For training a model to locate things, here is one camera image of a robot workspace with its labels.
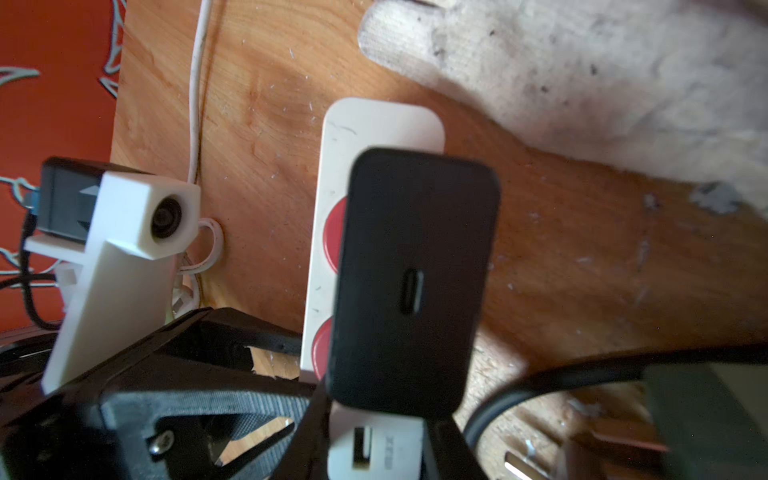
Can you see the white work glove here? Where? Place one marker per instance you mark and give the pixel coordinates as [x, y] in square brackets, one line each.
[671, 89]

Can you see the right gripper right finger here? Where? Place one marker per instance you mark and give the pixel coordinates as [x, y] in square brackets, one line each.
[446, 455]

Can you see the black charger plug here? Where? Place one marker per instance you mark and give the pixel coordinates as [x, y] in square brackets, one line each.
[414, 256]

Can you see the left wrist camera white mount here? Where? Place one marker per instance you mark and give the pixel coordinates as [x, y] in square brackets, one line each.
[117, 233]

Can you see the green charger plug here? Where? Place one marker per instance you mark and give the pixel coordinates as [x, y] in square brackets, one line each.
[712, 418]

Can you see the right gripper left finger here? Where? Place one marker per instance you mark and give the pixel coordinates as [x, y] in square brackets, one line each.
[307, 457]

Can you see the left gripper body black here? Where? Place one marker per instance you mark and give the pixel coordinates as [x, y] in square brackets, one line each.
[183, 403]

